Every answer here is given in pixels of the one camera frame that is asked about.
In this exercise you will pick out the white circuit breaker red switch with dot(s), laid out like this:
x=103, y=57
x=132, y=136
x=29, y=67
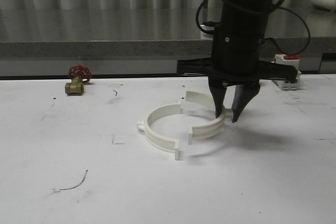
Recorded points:
x=288, y=83

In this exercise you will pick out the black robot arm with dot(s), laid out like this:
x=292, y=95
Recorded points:
x=243, y=18

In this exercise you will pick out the brass valve red handwheel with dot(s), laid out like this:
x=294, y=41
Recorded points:
x=79, y=75

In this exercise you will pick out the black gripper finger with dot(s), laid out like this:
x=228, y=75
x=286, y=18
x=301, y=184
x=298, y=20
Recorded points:
x=218, y=92
x=244, y=93

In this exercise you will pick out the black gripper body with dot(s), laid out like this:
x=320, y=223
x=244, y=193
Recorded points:
x=235, y=60

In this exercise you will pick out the white half-ring pipe clamp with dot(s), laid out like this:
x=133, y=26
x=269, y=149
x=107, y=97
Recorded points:
x=161, y=142

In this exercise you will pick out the grey stone counter ledge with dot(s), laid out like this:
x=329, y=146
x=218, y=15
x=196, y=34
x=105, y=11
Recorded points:
x=122, y=42

